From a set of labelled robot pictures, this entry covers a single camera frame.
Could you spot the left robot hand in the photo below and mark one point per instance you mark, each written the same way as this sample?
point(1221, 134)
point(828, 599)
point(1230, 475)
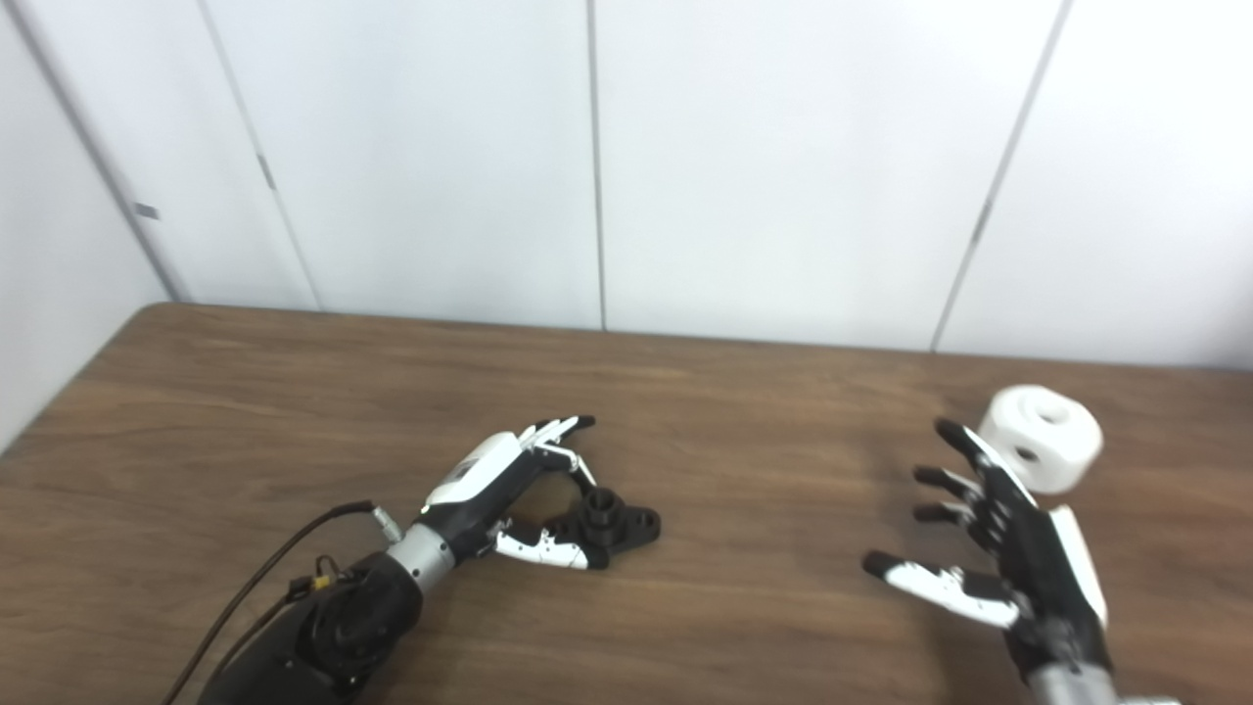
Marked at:
point(480, 480)

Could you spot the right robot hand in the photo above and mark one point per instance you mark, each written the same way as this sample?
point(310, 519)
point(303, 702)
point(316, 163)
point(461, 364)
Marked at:
point(1028, 558)

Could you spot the round white piece with holes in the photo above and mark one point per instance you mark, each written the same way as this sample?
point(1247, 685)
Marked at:
point(1052, 441)

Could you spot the black flanged holder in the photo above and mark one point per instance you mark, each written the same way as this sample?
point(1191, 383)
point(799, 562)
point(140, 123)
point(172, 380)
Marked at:
point(617, 524)

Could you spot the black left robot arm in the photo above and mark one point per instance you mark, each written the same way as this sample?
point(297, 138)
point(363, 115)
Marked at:
point(323, 636)

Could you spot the black panel hinge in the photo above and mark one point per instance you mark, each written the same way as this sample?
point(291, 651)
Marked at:
point(265, 171)
point(982, 222)

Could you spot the grey wall tag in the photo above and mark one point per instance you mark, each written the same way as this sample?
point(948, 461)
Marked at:
point(146, 211)

